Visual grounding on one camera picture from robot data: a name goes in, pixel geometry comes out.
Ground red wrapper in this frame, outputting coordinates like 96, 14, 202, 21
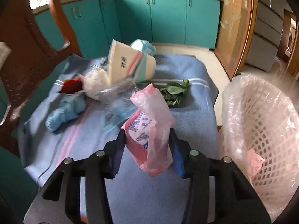
58, 79, 83, 94

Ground grey refrigerator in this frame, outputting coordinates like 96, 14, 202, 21
245, 0, 288, 72

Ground wooden framed glass door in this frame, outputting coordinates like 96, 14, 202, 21
213, 0, 258, 80

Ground teal kitchen base cabinets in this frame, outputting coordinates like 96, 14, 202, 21
34, 0, 221, 59

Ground light blue plastic pack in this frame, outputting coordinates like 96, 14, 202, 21
130, 39, 156, 56

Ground white plastic lattice basket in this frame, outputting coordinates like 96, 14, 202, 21
220, 73, 299, 223

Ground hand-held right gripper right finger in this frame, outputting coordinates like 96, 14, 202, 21
169, 128, 272, 224

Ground green leaves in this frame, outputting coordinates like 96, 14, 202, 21
160, 79, 189, 108

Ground blue striped blanket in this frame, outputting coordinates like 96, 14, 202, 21
17, 52, 221, 224

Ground white striped paper carton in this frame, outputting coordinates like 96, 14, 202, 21
107, 39, 156, 84

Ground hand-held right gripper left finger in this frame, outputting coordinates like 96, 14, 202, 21
35, 129, 128, 224

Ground clear blue printed packet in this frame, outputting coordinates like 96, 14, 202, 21
103, 100, 139, 132

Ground brown wooden doorway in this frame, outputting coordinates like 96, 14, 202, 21
277, 9, 299, 76

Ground dark wooden chair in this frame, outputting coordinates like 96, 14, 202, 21
0, 0, 83, 155

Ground pink plastic bag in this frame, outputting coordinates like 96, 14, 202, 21
245, 148, 266, 180
121, 83, 176, 177

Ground clear plastic bag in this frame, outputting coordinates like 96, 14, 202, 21
100, 77, 141, 103

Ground light blue knitted cloth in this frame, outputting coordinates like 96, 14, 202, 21
45, 95, 87, 132

